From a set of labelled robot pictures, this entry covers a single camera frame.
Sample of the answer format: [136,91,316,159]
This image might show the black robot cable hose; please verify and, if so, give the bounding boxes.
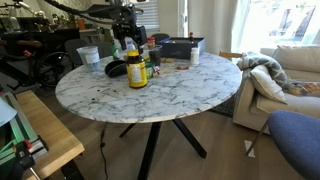
[43,0,118,25]

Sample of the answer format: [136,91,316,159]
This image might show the potted green plant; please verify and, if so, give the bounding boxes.
[63,11,78,29]

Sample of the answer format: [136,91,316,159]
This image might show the black table base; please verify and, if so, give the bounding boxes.
[118,118,208,180]

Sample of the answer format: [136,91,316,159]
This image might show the black wheel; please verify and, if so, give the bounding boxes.
[34,51,73,89]

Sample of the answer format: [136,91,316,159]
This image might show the wooden chair back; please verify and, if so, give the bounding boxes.
[218,50,244,62]

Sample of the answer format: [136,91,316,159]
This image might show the dark chair back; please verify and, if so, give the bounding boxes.
[150,33,171,44]

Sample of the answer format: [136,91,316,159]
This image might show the small white pill bottle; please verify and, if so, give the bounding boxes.
[190,47,200,66]

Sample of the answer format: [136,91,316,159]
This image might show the white window blinds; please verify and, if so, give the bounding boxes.
[134,0,161,32]

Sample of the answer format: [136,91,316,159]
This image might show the black floor cable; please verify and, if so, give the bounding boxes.
[99,122,110,180]

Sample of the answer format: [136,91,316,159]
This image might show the small colourful toy figure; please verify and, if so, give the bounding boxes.
[152,65,161,78]

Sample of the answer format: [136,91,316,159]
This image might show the beige sofa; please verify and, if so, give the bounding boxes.
[232,45,320,135]

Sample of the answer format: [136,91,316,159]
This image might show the light wooden bench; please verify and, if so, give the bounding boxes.
[14,90,86,180]

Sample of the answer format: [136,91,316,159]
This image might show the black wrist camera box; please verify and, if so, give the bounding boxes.
[136,25,148,46]

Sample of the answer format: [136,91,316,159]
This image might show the black clamp with red button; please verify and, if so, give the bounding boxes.
[6,139,43,180]

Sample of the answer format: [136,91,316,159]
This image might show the clear plastic tub white label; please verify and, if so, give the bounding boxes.
[76,45,102,73]

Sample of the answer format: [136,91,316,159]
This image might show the white paper scrap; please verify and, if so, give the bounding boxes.
[243,139,256,159]

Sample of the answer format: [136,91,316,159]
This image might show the navy blue box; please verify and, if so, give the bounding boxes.
[157,37,206,61]

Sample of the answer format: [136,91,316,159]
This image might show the dark patterned rug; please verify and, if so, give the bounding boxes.
[209,93,238,118]

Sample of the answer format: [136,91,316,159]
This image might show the orange cushion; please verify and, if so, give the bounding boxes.
[288,81,320,98]

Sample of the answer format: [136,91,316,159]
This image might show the grey metal rail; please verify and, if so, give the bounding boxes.
[0,91,50,166]

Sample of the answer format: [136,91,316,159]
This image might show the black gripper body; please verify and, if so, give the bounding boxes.
[112,18,139,44]

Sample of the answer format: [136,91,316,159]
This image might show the green glass bottle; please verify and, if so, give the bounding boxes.
[110,35,120,61]

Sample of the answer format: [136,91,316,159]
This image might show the cream pillow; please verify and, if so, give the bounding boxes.
[249,64,288,105]

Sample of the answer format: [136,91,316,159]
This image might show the brown bottle with yellow label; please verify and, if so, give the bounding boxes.
[125,49,148,89]

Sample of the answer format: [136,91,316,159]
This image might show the black cabinet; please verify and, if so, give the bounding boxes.
[0,27,81,54]

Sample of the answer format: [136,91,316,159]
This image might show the jar with red lid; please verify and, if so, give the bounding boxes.
[146,37,157,51]

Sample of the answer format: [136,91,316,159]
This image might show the pale blue lamp shade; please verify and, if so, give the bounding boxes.
[0,97,18,128]

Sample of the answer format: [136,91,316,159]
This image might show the dark glass jar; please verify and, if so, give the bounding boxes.
[148,44,163,67]

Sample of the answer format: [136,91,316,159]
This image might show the grey office chair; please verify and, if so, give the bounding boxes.
[64,38,114,69]

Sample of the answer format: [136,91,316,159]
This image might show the black glasses case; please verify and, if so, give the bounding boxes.
[104,59,128,79]

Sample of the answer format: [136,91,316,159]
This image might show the orange container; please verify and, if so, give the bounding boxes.
[76,16,87,31]

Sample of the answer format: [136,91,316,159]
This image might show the grey patterned blanket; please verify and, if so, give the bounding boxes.
[236,51,294,90]

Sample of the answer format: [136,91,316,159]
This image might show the blue upholstered chair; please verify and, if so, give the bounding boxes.
[245,110,320,180]

